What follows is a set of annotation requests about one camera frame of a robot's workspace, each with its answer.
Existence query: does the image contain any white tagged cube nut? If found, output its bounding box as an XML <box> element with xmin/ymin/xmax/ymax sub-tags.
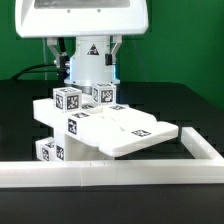
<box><xmin>92</xmin><ymin>83</ymin><xmax>116</xmax><ymax>105</ymax></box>
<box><xmin>53</xmin><ymin>87</ymin><xmax>82</xmax><ymax>113</ymax></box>

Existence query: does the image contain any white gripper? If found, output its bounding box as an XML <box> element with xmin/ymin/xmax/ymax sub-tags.
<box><xmin>15</xmin><ymin>0</ymin><xmax>149</xmax><ymax>79</ymax></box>

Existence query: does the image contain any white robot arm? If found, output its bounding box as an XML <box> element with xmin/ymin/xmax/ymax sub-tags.
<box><xmin>15</xmin><ymin>0</ymin><xmax>149</xmax><ymax>92</ymax></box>

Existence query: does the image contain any white chair seat part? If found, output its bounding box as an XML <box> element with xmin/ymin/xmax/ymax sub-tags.
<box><xmin>54</xmin><ymin>130</ymin><xmax>107</xmax><ymax>161</ymax></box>

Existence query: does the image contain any black cable with connector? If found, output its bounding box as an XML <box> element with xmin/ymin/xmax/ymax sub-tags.
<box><xmin>9</xmin><ymin>37</ymin><xmax>72</xmax><ymax>81</ymax></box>

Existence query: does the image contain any white chair back part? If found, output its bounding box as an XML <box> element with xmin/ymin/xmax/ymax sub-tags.
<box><xmin>33</xmin><ymin>98</ymin><xmax>178</xmax><ymax>157</ymax></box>

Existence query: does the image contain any white U-shaped obstacle frame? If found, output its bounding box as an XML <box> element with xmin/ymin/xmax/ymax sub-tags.
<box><xmin>0</xmin><ymin>127</ymin><xmax>224</xmax><ymax>188</ymax></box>

